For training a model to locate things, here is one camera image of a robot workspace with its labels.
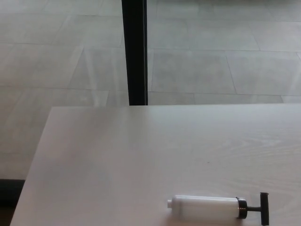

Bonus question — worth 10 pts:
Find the black floor skirting strip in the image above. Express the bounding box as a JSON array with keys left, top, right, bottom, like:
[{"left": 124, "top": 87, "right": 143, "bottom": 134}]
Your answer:
[{"left": 0, "top": 179, "right": 26, "bottom": 208}]

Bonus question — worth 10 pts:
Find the white air pump black handle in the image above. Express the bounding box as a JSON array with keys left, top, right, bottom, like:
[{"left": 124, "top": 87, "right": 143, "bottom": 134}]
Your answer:
[{"left": 167, "top": 192, "right": 270, "bottom": 226}]

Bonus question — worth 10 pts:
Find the black vertical frame post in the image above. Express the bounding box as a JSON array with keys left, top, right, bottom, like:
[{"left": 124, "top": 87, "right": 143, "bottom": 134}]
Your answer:
[{"left": 121, "top": 0, "right": 149, "bottom": 106}]

